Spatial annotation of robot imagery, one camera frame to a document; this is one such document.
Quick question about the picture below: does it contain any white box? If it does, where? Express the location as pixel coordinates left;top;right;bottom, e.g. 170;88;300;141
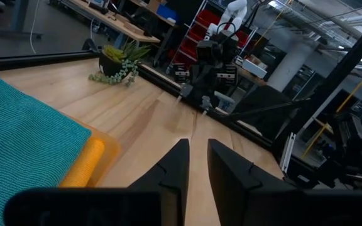
241;58;268;79

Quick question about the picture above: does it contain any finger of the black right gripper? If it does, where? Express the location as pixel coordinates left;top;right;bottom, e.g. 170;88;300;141
176;83;194;103
199;95;214;116

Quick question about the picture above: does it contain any wooden workbench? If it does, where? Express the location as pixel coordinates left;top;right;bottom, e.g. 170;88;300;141
60;0;177;45

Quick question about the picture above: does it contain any small potted succulent plant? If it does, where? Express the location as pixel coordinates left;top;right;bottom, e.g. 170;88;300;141
88;40;153;88

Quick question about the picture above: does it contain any blue box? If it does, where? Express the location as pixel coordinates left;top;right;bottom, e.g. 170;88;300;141
155;3;179;23

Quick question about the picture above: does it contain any orange translucent plastic bin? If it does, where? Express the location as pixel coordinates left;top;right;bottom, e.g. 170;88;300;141
58;116;123;188

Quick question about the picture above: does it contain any yellow safety rail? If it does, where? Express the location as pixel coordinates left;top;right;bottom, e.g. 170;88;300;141
302;61;362;158

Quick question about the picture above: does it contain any white cable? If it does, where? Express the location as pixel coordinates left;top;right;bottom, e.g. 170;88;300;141
29;0;42;55

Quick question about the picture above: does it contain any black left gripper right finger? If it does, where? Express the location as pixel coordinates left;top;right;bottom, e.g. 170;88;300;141
207;138;362;226

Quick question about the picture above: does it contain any white robot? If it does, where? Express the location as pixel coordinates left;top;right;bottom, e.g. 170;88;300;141
206;0;248;37

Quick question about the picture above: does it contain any teal microfiber towel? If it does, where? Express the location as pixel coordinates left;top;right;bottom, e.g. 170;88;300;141
0;67;93;226

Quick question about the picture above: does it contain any shelf with red bins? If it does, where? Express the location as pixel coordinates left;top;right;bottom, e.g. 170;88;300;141
167;8;253;75

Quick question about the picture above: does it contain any orange microfiber towel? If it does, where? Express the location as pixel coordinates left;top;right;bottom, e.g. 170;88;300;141
58;137;106;188

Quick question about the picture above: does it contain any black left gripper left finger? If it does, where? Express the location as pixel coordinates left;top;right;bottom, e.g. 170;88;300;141
4;138;190;226

